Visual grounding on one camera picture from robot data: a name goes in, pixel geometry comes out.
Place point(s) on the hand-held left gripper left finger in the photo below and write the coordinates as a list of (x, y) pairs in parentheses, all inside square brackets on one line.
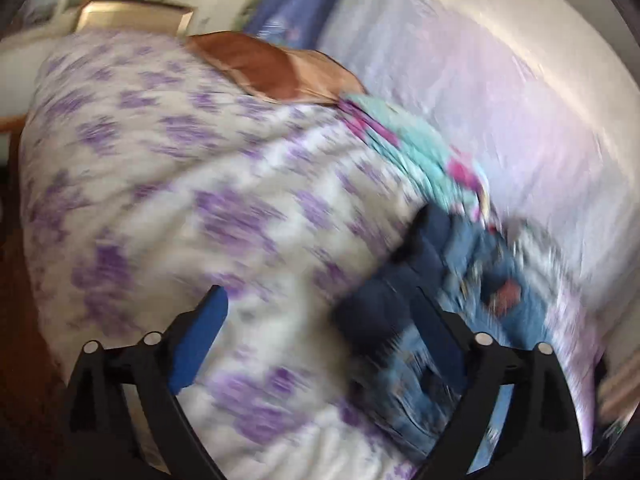
[(197, 332)]

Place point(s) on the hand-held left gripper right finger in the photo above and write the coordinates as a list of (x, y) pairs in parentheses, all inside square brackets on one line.
[(440, 340)]

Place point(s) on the blue denim pants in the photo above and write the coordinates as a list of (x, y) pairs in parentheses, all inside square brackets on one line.
[(470, 260)]

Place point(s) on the purple floral bedspread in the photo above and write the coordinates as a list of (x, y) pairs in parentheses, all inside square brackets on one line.
[(200, 160)]

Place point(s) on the folded teal pink floral quilt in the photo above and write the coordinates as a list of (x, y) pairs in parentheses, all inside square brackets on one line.
[(410, 145)]

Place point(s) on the white embossed headboard cover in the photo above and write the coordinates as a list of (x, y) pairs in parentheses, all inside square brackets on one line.
[(475, 85)]

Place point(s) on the brown satin pillow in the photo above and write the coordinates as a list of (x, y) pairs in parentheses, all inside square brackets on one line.
[(265, 67)]

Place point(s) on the blue patterned hanging cloth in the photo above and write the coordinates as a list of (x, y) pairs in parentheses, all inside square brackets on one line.
[(295, 10)]

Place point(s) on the light wooden frame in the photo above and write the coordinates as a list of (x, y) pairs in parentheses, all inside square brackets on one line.
[(130, 17)]

